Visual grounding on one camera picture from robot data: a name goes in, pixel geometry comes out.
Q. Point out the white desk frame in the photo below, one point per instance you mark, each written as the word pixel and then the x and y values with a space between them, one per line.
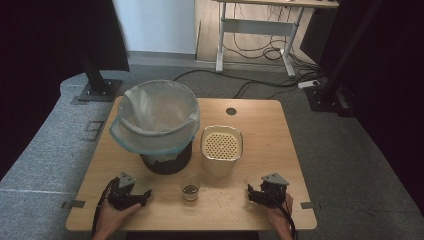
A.
pixel 256 26

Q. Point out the dark round table grommet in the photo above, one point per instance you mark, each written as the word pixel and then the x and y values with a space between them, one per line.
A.
pixel 231 111

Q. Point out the white power strip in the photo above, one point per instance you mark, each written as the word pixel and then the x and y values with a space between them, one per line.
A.
pixel 308 84

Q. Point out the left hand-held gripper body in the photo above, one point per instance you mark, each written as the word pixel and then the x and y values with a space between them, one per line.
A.
pixel 120 196

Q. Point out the person's left hand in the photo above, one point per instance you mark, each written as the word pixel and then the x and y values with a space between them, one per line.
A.
pixel 112 216

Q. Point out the small clear glass cup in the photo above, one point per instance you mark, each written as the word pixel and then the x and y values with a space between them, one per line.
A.
pixel 190 192

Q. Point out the black metal stand with base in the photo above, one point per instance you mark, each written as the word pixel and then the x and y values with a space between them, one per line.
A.
pixel 98 83
pixel 333 80

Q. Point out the cream container with perforated strainer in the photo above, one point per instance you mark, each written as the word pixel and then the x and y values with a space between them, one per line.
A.
pixel 221 150

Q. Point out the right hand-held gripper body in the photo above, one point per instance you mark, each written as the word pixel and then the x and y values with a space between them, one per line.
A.
pixel 272 192

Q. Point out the grey tape piece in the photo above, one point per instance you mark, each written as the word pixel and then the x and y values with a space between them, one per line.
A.
pixel 75 204
pixel 308 205

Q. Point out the black trash bin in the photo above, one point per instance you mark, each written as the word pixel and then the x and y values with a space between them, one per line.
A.
pixel 167 162

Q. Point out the person's right hand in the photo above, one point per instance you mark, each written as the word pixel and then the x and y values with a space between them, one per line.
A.
pixel 277 217

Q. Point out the scattered crumbs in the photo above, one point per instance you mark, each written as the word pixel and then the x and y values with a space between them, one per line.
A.
pixel 225 200

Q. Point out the black curtain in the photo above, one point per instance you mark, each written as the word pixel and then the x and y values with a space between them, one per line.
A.
pixel 383 83
pixel 50 50

